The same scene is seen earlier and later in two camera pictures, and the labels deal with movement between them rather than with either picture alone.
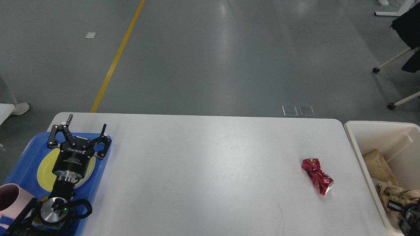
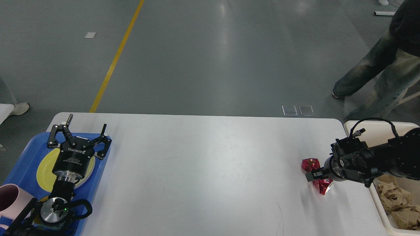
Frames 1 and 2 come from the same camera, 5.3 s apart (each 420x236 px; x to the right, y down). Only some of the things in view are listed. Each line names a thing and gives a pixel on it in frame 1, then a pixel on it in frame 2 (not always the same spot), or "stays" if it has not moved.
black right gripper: x=409 y=222 → x=331 y=168
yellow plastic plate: x=47 y=177 stays
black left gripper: x=73 y=161 stays
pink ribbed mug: x=13 y=199 stays
